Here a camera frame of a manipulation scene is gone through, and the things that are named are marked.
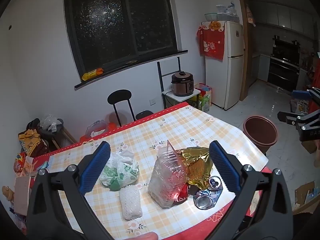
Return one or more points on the red snack packets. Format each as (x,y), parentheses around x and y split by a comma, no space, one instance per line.
(21,162)

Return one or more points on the red drink can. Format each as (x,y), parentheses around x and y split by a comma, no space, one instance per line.
(181,196)

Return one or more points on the clear plastic tray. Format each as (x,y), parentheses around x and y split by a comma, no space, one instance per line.
(96,127)

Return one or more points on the wooden stool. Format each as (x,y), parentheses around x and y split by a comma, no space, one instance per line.
(66,136)

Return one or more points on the white foam packet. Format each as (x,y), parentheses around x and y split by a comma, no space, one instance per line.
(130,202)

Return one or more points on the orange checked tablecloth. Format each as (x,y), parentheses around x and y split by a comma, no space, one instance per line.
(175,125)

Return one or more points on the black round-back chair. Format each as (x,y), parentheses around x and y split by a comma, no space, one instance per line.
(119,97)

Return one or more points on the black bag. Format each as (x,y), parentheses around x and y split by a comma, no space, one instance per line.
(33,125)

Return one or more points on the person's left hand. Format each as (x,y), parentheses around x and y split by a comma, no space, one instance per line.
(146,236)

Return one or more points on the white green plastic bag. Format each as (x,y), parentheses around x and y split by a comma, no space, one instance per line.
(125,170)

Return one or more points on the dark framed window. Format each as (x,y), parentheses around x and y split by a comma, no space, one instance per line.
(120,22)

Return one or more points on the gold foil bag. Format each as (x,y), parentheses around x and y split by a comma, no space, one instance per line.
(197,170)

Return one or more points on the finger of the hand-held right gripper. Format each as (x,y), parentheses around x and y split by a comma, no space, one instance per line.
(300,94)
(287,117)

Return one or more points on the green rimmed bowl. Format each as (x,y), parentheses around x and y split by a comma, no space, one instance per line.
(210,17)

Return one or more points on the yellow brown snack bag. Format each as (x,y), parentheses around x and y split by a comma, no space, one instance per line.
(30,142)

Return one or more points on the black stool seat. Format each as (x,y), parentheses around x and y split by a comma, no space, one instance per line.
(144,114)

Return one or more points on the clear plastic containers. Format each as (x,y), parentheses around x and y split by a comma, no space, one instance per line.
(221,9)

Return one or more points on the crushed blue silver can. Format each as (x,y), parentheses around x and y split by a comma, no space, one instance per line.
(215,182)
(205,200)

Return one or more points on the clear plastic package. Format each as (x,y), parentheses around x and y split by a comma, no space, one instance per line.
(162,180)

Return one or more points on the white fridge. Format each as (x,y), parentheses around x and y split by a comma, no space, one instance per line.
(232,80)

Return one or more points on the brown cardboard piece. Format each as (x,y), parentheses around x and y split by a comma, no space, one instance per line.
(22,195)

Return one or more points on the grey lower kitchen cabinet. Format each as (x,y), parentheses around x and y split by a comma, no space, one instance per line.
(263,67)

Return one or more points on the small brown figurine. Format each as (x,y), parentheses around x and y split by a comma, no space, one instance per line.
(7,193)

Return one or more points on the brown pressure cooker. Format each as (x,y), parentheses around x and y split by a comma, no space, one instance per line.
(182,86)

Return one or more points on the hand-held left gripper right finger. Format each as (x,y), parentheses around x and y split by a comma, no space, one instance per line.
(223,165)

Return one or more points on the brown plastic bin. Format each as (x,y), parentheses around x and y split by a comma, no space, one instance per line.
(260,132)

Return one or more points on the cardboard box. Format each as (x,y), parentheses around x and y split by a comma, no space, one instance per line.
(303,190)

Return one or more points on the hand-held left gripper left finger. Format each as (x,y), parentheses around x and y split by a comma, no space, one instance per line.
(96,165)

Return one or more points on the black integrated stove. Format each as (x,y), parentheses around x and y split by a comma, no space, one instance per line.
(283,67)

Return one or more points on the red printed cloth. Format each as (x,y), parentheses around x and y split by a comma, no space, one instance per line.
(211,45)

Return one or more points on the crumpled clear plastic bag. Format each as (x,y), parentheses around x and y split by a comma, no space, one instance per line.
(50,122)

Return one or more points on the pink blue printed packet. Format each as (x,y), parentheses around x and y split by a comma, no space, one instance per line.
(42,166)

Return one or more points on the hanging printed packet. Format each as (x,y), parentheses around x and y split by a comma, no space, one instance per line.
(250,16)

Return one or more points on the grey upper kitchen cabinets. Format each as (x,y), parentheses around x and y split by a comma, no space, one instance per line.
(285,20)

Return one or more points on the red green shopping bag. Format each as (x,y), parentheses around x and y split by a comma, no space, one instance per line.
(205,97)

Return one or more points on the white-top black side rack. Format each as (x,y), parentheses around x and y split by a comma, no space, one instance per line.
(170,96)

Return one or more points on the wooden door frame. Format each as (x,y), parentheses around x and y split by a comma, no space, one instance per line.
(246,55)

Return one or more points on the black window sill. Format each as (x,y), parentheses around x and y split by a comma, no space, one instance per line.
(110,72)

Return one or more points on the yellow snack packet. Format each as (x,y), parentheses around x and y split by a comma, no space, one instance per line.
(92,74)

